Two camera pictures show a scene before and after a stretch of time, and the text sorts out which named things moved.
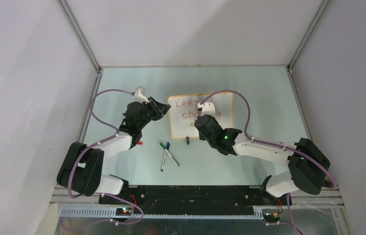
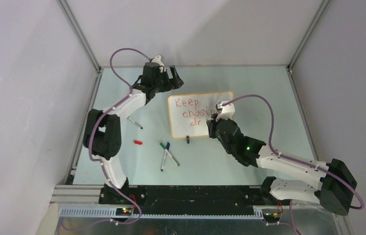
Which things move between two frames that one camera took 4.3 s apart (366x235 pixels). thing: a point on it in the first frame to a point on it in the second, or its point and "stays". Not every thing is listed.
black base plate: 193,199 stays
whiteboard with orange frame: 183,112 stays
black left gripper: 159,109 to 172,83
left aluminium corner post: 70,18 stays
